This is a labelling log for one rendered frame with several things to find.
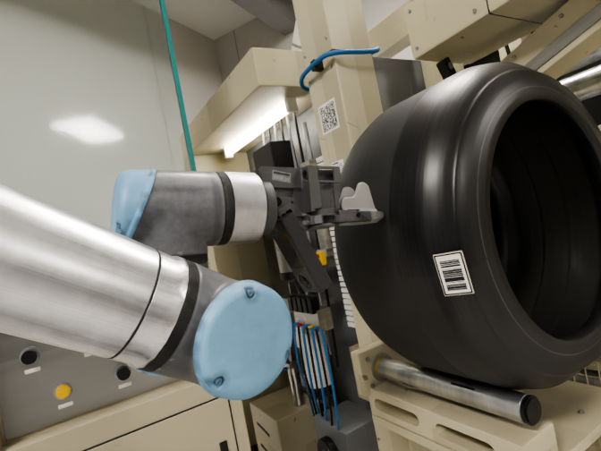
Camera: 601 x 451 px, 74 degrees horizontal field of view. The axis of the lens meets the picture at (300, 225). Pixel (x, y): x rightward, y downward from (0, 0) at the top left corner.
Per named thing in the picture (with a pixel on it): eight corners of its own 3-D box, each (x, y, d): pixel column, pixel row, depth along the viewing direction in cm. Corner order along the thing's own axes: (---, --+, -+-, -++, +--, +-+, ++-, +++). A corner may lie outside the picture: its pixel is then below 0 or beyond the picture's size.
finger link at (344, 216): (377, 208, 56) (325, 209, 51) (378, 219, 56) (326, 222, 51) (356, 213, 60) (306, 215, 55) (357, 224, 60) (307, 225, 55)
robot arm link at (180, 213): (108, 259, 47) (105, 174, 47) (212, 251, 53) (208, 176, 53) (117, 260, 39) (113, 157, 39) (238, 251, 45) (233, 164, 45)
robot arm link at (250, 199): (238, 242, 45) (211, 247, 53) (276, 239, 47) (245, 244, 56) (232, 164, 46) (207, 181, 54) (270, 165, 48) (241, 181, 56)
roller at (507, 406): (383, 379, 91) (369, 370, 89) (391, 361, 93) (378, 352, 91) (537, 431, 61) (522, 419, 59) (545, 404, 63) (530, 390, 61)
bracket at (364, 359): (358, 394, 90) (350, 351, 90) (469, 340, 110) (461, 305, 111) (368, 398, 87) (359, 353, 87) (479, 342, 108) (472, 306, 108)
